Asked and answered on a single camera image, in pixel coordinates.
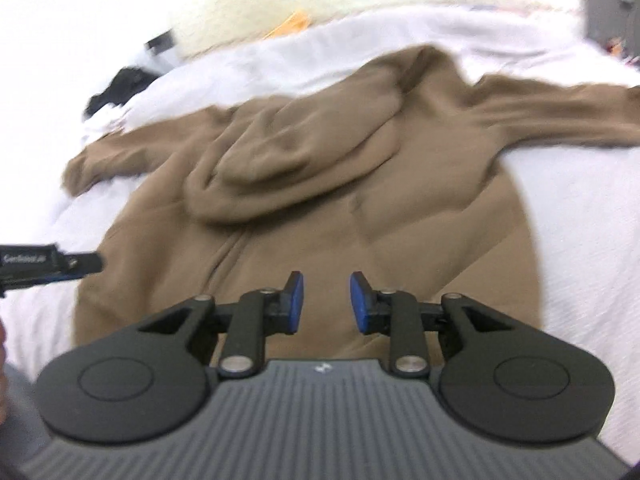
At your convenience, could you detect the person's grey clothing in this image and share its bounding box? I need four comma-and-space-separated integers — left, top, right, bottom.
0, 360, 41, 461

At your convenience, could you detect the black wall socket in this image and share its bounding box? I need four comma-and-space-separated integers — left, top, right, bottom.
145, 30, 176, 53

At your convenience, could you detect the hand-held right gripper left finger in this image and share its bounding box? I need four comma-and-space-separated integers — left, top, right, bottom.
135, 270, 306, 378

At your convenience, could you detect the grey duvet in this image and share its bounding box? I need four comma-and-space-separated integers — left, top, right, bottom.
0, 2, 640, 461

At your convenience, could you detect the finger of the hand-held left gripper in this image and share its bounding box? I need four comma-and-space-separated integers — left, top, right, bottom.
60, 252, 106, 278

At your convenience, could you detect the brown hoodie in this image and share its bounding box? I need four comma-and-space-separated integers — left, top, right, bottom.
62, 44, 640, 361

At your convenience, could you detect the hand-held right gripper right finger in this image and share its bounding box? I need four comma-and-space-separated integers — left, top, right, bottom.
350, 270, 516, 380

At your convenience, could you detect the black clothes pile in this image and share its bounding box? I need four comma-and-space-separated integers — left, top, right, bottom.
84, 66, 158, 116

